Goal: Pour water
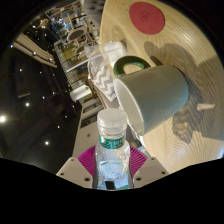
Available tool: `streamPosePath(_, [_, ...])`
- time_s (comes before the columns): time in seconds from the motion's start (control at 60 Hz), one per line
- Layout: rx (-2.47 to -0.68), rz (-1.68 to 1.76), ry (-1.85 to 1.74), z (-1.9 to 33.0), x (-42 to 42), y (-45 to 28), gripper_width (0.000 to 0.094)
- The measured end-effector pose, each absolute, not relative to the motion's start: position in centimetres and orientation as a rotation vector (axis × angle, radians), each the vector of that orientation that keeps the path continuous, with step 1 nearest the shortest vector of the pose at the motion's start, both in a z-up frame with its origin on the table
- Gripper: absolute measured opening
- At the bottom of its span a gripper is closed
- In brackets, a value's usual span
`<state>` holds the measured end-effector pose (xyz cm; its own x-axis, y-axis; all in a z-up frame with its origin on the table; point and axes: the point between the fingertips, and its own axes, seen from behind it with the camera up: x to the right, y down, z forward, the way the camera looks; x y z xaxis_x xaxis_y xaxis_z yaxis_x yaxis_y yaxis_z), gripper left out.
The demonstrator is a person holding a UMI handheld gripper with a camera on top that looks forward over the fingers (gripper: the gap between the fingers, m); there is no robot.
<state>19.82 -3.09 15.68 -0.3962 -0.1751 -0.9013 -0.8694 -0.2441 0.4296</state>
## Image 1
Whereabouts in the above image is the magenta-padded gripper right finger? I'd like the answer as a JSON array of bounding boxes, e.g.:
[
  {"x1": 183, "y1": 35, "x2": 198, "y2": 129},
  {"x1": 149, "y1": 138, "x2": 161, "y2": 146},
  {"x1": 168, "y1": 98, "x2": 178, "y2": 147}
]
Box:
[{"x1": 128, "y1": 145, "x2": 170, "y2": 189}]

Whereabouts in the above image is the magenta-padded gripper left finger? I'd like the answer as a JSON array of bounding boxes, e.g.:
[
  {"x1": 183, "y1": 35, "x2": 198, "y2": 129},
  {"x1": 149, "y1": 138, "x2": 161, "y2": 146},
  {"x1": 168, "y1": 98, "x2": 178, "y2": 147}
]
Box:
[{"x1": 55, "y1": 144, "x2": 100, "y2": 190}]

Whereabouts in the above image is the flat round red coaster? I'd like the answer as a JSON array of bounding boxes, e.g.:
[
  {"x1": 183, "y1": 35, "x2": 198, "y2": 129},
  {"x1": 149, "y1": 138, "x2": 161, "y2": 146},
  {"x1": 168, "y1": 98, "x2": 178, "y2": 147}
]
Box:
[{"x1": 128, "y1": 1, "x2": 166, "y2": 36}]

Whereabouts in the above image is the group of dining chairs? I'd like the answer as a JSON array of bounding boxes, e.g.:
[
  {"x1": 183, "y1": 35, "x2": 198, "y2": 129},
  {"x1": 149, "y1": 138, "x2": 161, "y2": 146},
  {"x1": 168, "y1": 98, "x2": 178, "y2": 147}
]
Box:
[{"x1": 46, "y1": 0, "x2": 102, "y2": 57}]

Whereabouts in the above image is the grey white zigzag cushion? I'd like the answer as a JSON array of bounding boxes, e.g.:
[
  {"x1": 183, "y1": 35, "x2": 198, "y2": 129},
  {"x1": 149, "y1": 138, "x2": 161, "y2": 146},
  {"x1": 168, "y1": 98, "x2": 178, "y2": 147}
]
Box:
[{"x1": 91, "y1": 64, "x2": 118, "y2": 102}]

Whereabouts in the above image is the group of ceiling spotlights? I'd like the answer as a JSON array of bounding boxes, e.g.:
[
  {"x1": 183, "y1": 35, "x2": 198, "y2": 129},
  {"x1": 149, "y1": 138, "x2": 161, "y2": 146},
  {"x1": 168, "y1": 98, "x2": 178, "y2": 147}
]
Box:
[{"x1": 0, "y1": 49, "x2": 68, "y2": 148}]

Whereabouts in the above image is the curved beige ceiling canopy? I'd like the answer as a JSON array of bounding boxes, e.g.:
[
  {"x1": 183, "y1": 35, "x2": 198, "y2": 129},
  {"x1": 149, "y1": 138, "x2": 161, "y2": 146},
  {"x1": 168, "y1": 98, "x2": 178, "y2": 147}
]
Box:
[{"x1": 12, "y1": 32, "x2": 58, "y2": 70}]

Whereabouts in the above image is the white mug with green handle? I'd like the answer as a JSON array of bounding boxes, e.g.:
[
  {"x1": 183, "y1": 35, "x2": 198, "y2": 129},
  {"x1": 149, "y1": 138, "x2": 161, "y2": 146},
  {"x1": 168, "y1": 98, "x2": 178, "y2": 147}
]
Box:
[{"x1": 113, "y1": 55, "x2": 190, "y2": 137}]

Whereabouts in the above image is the white round pillar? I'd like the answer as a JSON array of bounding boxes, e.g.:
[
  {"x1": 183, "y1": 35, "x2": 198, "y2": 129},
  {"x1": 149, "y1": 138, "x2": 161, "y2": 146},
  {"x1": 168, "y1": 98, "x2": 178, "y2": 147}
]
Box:
[{"x1": 69, "y1": 84, "x2": 92, "y2": 102}]

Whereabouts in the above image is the clear plastic water bottle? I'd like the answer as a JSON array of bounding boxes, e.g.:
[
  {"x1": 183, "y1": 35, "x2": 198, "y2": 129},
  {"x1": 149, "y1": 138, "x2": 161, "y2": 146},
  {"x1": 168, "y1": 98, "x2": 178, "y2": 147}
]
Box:
[{"x1": 94, "y1": 108, "x2": 132, "y2": 191}]

